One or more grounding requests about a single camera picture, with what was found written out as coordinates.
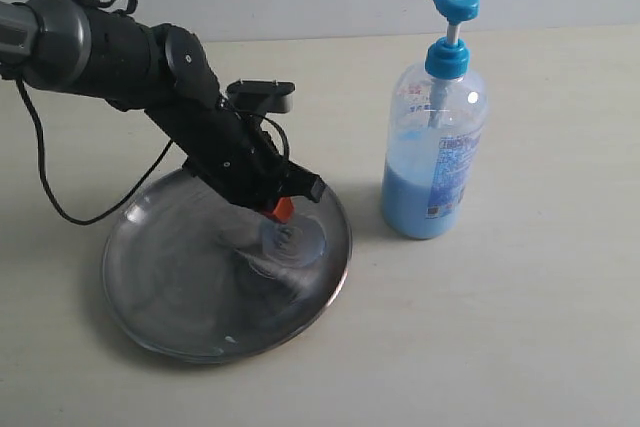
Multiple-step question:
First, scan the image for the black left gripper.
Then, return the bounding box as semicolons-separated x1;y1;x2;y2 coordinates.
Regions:
145;96;321;224

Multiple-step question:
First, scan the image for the blue soap pump bottle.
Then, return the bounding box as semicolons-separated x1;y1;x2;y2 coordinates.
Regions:
381;0;489;240

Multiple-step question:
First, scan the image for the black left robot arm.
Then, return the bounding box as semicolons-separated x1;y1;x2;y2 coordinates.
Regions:
1;0;326;222

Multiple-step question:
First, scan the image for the blue soap blob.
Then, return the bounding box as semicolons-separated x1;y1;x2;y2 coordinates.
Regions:
261;215;326;268

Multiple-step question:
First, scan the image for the round stainless steel plate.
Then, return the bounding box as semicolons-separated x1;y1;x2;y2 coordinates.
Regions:
101;169;352;364

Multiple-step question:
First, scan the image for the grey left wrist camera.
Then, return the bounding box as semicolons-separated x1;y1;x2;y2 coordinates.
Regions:
226;79;296;115

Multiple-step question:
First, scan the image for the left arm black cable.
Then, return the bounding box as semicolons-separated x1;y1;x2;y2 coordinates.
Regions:
0;0;291;227

